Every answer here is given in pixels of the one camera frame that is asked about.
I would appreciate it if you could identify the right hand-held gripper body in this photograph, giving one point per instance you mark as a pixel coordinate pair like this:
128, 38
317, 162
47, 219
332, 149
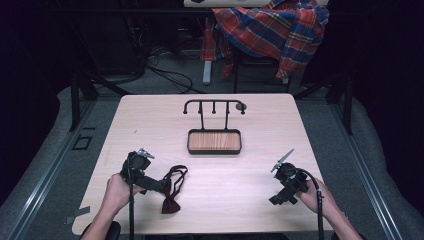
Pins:
290, 178

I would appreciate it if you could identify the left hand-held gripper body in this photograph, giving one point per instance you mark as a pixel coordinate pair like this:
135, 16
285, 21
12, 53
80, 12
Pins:
137, 164

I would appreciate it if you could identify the dark red bow tie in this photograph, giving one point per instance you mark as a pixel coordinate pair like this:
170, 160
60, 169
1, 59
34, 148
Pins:
171, 200

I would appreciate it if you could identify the person's right hand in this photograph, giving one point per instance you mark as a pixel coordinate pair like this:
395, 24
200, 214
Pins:
315, 196

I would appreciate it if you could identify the person's left hand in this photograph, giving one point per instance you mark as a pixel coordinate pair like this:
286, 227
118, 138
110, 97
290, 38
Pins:
117, 191

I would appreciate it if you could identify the black hook rack wooden tray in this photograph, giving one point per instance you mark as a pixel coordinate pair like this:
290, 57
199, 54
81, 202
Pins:
214, 141

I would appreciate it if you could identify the black metal stand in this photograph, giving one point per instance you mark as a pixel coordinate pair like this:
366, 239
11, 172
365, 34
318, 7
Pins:
83, 90
340, 93

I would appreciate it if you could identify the black chair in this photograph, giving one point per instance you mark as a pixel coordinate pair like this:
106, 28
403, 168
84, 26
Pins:
253, 73

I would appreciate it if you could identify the red blue plaid shirt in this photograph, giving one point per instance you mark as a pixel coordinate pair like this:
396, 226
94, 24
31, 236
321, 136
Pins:
273, 31

